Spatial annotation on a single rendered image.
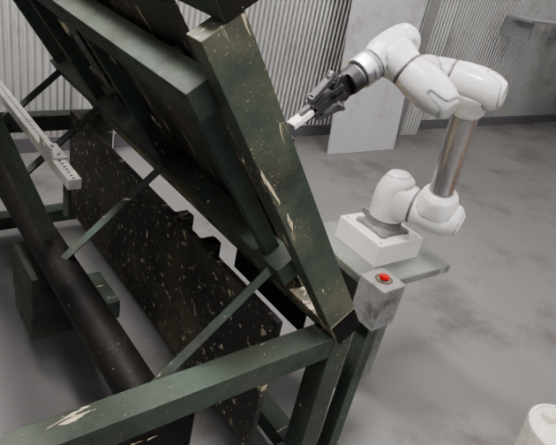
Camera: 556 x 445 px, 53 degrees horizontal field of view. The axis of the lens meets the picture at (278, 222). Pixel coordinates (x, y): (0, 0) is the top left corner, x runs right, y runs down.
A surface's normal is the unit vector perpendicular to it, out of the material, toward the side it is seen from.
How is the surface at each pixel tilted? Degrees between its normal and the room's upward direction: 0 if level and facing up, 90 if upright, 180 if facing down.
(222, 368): 0
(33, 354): 0
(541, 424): 0
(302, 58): 90
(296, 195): 90
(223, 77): 90
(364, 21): 83
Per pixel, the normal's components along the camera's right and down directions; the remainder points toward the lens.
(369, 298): -0.79, 0.15
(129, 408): 0.19, -0.86
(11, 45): 0.55, 0.49
